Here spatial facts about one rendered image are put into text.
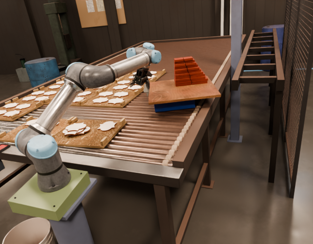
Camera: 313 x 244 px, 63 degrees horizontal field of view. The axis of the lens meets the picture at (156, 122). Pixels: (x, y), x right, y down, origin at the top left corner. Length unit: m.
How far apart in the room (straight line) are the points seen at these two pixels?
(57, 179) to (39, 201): 0.11
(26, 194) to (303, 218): 1.98
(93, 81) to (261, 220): 1.70
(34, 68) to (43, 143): 4.17
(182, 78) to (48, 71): 3.66
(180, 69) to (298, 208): 1.49
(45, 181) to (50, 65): 4.20
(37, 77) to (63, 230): 4.20
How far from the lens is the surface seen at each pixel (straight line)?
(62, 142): 1.71
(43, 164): 1.22
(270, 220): 2.35
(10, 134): 2.08
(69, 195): 1.25
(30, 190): 1.36
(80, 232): 1.47
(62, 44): 7.40
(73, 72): 1.36
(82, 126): 1.77
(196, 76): 2.05
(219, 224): 2.26
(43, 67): 5.30
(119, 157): 1.43
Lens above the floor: 1.65
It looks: 25 degrees down
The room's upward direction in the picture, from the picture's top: 7 degrees counter-clockwise
